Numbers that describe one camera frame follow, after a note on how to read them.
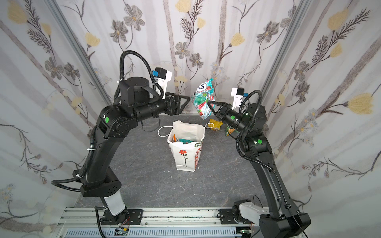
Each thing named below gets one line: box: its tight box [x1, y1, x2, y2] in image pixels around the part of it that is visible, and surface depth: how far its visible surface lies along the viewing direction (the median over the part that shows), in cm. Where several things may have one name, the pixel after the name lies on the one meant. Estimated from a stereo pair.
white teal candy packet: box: [190, 77, 216, 120], surface depth 59 cm
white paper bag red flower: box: [157, 119, 215, 172], surface depth 83 cm
